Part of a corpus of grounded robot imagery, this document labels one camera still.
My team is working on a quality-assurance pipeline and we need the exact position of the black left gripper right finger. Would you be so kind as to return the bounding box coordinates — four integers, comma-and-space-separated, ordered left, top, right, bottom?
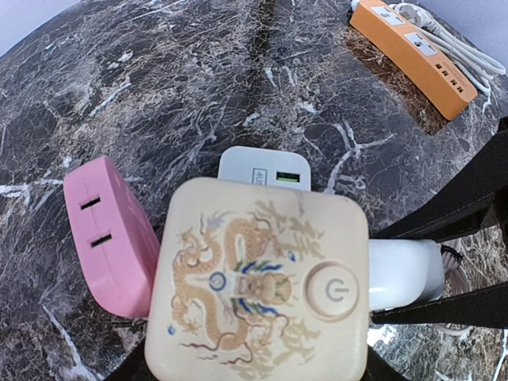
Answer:
360, 346, 407, 381

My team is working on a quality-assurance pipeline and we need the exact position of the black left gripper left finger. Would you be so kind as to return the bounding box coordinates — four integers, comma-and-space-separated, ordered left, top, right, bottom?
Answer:
105, 340, 151, 381

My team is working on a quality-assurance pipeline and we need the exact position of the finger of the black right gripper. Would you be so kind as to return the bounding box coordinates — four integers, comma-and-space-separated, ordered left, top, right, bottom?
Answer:
374, 130, 507, 241
371, 282, 507, 329

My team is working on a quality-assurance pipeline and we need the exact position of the white usb charger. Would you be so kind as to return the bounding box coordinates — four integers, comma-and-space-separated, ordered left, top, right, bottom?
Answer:
369, 239, 445, 312

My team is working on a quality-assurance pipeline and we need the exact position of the orange power strip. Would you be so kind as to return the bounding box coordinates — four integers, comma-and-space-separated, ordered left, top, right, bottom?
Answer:
350, 1, 478, 121

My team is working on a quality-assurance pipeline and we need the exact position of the pink plug adapter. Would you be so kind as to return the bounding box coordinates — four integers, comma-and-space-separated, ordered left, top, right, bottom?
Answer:
63, 156, 160, 318

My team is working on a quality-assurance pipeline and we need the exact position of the beige cube socket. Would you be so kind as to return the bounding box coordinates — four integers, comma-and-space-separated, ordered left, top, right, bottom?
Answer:
144, 177, 369, 380

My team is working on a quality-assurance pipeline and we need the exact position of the white power strip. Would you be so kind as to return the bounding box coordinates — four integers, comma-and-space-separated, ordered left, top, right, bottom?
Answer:
217, 146, 311, 191

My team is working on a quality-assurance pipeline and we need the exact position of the white power strip cable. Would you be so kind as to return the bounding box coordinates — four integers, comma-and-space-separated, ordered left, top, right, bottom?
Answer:
387, 1, 507, 94

